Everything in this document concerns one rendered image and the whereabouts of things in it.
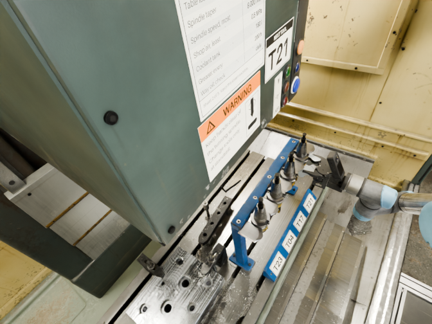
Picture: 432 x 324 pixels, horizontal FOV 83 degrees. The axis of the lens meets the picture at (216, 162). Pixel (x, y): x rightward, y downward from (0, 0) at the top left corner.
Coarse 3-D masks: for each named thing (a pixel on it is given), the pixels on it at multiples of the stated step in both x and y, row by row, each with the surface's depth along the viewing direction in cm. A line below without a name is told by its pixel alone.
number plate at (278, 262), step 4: (276, 256) 96; (280, 256) 97; (276, 260) 96; (280, 260) 97; (284, 260) 98; (272, 264) 94; (276, 264) 96; (280, 264) 97; (272, 268) 94; (276, 268) 95; (280, 268) 96; (276, 272) 95
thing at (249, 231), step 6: (246, 222) 79; (246, 228) 78; (252, 228) 78; (258, 228) 77; (240, 234) 77; (246, 234) 76; (252, 234) 76; (258, 234) 76; (252, 240) 75; (258, 240) 75
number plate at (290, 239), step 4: (288, 236) 102; (292, 236) 103; (284, 240) 100; (288, 240) 101; (292, 240) 103; (284, 244) 100; (288, 244) 101; (292, 244) 102; (288, 248) 100; (288, 252) 100
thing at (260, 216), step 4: (256, 204) 74; (264, 204) 74; (256, 208) 74; (260, 208) 73; (264, 208) 74; (256, 212) 75; (260, 212) 74; (264, 212) 75; (256, 216) 76; (260, 216) 75; (264, 216) 76; (256, 220) 77; (260, 220) 77; (264, 220) 77
